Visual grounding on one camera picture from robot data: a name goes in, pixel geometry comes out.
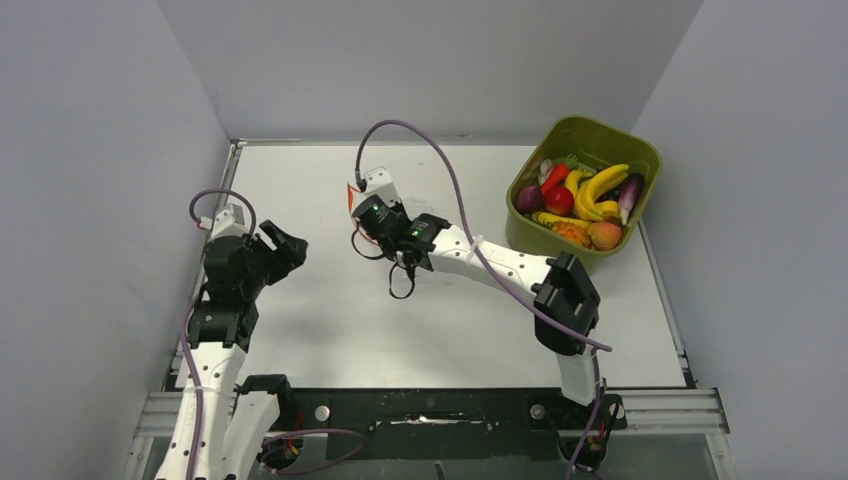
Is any orange carrot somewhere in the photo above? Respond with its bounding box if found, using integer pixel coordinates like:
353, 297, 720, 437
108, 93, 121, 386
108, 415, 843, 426
540, 163, 570, 194

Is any yellow banana bunch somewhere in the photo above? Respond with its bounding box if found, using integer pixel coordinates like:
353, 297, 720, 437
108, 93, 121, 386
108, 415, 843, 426
575, 164, 630, 221

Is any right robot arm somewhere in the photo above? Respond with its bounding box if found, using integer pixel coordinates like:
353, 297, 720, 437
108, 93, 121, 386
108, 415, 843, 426
351, 195, 606, 427

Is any peach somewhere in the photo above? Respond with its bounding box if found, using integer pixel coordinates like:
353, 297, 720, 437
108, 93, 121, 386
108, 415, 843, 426
587, 221, 623, 251

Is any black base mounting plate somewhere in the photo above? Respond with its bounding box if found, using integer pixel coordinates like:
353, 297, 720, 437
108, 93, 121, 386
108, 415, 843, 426
272, 388, 628, 470

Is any red apple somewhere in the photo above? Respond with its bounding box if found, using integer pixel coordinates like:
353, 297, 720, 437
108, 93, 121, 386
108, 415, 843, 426
544, 185, 574, 217

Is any clear zip top bag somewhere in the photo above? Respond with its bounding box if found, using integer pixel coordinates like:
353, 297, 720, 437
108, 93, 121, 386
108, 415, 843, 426
348, 180, 451, 300

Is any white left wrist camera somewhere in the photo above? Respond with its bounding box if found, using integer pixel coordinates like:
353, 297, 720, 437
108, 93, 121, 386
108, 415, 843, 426
197, 203, 249, 241

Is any purple eggplant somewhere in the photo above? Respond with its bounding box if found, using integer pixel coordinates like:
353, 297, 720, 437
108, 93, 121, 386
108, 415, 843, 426
618, 173, 645, 225

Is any aluminium frame rail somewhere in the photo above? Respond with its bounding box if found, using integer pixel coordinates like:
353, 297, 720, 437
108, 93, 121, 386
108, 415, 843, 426
133, 389, 730, 438

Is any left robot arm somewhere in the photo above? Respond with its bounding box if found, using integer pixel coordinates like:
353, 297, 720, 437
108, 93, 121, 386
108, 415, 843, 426
156, 220, 308, 479

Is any green plastic bin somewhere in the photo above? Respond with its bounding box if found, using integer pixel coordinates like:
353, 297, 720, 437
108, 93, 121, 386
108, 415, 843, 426
506, 115, 662, 270

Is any purple red onion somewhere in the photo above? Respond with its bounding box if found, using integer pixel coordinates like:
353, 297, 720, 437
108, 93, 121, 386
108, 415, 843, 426
514, 185, 545, 215

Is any small yellow banana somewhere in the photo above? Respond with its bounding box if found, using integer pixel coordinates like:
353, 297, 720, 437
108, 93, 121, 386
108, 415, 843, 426
565, 170, 586, 198

